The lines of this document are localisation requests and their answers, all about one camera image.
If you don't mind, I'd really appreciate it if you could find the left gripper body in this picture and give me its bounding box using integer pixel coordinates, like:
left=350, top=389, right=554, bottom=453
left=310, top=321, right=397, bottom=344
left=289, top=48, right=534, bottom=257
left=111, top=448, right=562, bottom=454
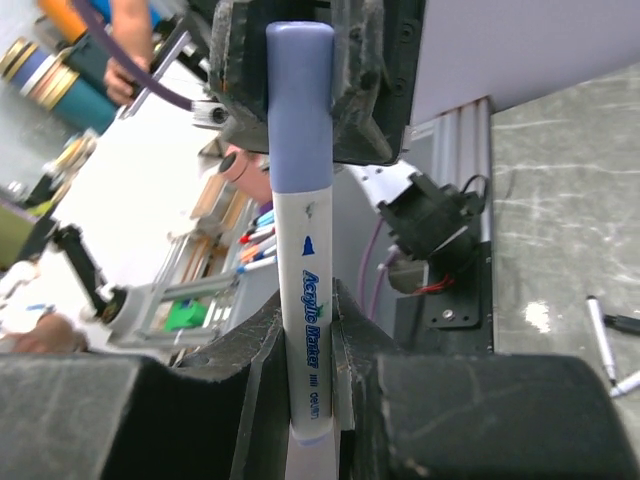
left=373, top=0, right=428, bottom=165

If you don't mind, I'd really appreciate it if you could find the person forearm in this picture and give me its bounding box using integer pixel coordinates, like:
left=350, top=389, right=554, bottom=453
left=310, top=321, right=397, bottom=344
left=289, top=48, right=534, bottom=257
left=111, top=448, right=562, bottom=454
left=104, top=0, right=153, bottom=105

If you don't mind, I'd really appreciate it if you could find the box of markers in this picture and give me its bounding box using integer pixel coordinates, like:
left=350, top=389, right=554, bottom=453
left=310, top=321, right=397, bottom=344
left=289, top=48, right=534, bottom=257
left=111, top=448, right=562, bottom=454
left=236, top=210, right=276, bottom=274

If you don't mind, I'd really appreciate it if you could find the light blue pen cap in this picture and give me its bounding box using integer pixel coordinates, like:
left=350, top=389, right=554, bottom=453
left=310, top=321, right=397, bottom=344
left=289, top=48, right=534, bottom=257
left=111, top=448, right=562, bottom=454
left=266, top=21, right=334, bottom=194

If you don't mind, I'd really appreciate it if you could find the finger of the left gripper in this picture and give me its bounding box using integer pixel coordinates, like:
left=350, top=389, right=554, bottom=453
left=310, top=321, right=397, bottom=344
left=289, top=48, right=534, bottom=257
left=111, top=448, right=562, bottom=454
left=331, top=1, right=391, bottom=163
left=209, top=0, right=273, bottom=153

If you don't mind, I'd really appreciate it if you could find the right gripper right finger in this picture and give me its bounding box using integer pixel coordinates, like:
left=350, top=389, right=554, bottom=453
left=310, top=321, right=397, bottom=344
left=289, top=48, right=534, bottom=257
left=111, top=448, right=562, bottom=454
left=331, top=280, right=639, bottom=479

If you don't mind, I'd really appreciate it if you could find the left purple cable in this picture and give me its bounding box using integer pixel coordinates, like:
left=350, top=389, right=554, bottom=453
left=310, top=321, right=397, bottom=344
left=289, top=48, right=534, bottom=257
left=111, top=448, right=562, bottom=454
left=74, top=0, right=196, bottom=111

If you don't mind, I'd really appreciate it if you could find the black base frame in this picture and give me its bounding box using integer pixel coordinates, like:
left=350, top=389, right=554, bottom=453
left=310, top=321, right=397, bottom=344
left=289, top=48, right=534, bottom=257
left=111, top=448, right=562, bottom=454
left=394, top=99, right=496, bottom=356

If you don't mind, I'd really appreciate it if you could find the pink cup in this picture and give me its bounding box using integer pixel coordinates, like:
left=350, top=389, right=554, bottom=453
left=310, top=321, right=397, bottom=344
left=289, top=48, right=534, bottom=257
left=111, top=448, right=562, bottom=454
left=219, top=146, right=272, bottom=205

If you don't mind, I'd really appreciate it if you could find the white pen light blue tip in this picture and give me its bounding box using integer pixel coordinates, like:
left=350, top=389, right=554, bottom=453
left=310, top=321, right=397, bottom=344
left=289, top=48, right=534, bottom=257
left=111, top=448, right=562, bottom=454
left=274, top=187, right=333, bottom=445

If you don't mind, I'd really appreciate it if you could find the white pen dark blue tip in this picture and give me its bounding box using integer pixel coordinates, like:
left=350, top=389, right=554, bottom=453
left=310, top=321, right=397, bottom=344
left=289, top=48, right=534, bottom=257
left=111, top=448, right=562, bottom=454
left=609, top=370, right=640, bottom=398

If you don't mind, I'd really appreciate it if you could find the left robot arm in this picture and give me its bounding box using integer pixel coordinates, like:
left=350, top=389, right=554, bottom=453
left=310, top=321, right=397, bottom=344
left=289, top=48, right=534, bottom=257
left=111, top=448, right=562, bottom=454
left=209, top=1, right=485, bottom=279

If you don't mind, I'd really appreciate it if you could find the black pen cap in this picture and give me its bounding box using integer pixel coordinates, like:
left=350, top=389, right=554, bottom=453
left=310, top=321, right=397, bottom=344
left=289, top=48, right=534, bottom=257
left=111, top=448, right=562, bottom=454
left=604, top=314, right=640, bottom=336

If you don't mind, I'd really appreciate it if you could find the white pen black tip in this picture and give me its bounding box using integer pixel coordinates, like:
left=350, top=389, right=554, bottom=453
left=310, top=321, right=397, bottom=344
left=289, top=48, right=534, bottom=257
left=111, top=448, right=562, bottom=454
left=586, top=295, right=617, bottom=385

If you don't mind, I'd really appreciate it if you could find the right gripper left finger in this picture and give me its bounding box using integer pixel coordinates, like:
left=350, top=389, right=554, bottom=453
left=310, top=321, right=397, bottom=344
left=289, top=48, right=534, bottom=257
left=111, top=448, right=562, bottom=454
left=1, top=296, right=289, bottom=479

